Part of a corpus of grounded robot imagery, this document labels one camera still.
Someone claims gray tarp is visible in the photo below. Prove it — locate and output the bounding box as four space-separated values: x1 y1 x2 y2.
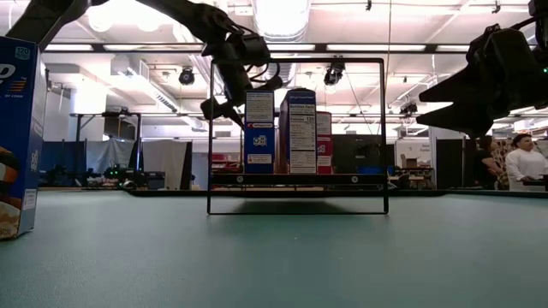
85 139 137 175

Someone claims overhead rig light bar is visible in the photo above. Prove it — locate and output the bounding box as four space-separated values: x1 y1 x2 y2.
40 41 476 56

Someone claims magenta Raisin Bran cereal box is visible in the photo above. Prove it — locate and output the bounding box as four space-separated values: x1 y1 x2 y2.
315 111 334 175

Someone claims silver ceiling air duct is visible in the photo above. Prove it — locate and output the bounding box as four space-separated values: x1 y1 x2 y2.
251 0 313 89

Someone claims blue curtain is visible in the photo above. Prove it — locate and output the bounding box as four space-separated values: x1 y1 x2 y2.
39 140 87 188

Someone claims cardboard box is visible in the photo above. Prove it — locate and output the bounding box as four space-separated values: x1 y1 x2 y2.
400 153 424 170

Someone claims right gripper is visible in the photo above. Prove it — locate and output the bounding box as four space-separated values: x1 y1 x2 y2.
417 27 548 139

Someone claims wooden shelf black metal frame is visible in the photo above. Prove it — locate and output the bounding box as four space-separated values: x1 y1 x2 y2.
206 57 390 216

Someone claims white panel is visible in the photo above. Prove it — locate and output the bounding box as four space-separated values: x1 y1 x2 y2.
140 139 189 192

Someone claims black metal stand frame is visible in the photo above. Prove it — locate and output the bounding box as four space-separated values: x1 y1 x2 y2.
69 111 143 189

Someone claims person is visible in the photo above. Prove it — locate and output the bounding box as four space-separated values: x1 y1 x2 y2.
504 133 548 193
470 134 506 190

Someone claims red storage rack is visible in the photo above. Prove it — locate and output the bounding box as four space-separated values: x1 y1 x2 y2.
211 152 241 175

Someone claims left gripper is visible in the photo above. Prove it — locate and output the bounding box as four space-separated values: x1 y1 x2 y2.
200 36 254 129

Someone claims white column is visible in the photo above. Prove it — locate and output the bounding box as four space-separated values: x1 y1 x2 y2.
427 126 467 190

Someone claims blue Frosted Flakes cereal box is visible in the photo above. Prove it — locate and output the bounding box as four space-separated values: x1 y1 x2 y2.
0 35 48 240
243 89 276 175
277 87 319 175

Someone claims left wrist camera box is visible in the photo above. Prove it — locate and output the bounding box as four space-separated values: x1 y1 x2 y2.
230 33 271 66

